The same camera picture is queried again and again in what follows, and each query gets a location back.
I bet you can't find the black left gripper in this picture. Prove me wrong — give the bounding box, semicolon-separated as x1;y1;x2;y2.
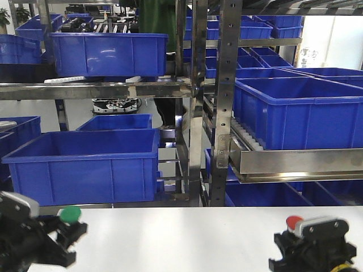
1;191;77;271

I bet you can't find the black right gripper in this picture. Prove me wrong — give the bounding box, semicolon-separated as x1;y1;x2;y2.
268;216;357;271

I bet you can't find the red mushroom push button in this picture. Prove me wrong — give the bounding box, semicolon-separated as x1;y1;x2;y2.
286;215;303;232

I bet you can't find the green mushroom push button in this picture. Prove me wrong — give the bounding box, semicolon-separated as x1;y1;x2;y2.
56;206;88;241

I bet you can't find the blue crate lower left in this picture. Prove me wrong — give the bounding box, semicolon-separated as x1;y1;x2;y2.
2;129;159;206

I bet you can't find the stainless steel shelf rack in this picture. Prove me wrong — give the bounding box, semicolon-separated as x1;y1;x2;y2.
1;1;362;208

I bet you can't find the large blue crate right shelf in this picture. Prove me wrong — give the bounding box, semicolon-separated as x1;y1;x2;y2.
235;77;362;150

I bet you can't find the large blue plastic crate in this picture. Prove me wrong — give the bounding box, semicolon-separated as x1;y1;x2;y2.
50;32;168;77

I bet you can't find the person in green shirt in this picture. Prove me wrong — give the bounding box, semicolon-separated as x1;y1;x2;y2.
136;1;177;129

